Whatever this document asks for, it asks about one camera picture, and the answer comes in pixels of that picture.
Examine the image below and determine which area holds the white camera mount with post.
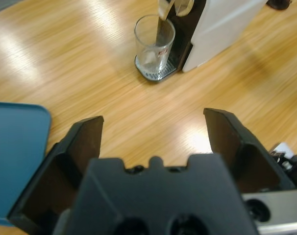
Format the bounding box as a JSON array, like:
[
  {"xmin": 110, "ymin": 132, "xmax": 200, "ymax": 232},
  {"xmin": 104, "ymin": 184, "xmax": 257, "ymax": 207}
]
[{"xmin": 270, "ymin": 141, "xmax": 297, "ymax": 188}]

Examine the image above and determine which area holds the white capsule coffee machine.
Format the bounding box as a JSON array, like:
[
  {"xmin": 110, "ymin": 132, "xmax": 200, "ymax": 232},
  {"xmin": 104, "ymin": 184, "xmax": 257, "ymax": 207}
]
[{"xmin": 135, "ymin": 0, "xmax": 266, "ymax": 83}]

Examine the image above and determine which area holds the black capsule holder with rods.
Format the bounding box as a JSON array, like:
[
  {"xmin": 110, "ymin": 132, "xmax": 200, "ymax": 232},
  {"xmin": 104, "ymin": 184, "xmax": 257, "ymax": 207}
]
[{"xmin": 266, "ymin": 0, "xmax": 294, "ymax": 11}]

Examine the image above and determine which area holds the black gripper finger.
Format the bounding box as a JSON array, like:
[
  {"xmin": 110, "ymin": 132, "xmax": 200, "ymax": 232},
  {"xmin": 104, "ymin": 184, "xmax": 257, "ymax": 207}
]
[
  {"xmin": 203, "ymin": 107, "xmax": 297, "ymax": 194},
  {"xmin": 6, "ymin": 115, "xmax": 105, "ymax": 231}
]

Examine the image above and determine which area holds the clear drinking glass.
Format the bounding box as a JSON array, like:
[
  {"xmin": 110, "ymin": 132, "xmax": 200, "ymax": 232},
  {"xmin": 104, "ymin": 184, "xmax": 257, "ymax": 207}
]
[{"xmin": 134, "ymin": 14, "xmax": 176, "ymax": 75}]

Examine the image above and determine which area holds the teal plastic tray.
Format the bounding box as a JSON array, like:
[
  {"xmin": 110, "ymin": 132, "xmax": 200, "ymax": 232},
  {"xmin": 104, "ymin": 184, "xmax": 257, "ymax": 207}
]
[{"xmin": 0, "ymin": 101, "xmax": 52, "ymax": 227}]

